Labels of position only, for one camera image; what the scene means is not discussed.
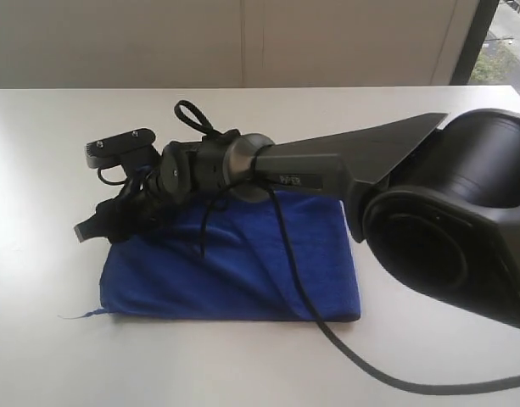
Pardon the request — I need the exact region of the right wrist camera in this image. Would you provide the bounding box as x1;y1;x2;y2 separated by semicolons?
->
85;128;159;173

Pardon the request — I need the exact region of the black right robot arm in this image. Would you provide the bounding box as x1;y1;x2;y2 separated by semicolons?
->
75;101;520;329

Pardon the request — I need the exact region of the blue towel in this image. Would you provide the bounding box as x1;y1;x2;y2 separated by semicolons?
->
98;188;362;323

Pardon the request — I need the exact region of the dark window frame post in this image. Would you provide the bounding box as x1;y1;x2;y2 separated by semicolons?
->
450;0;500;86

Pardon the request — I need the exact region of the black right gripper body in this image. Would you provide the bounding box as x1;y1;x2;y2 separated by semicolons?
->
96;169;175;243

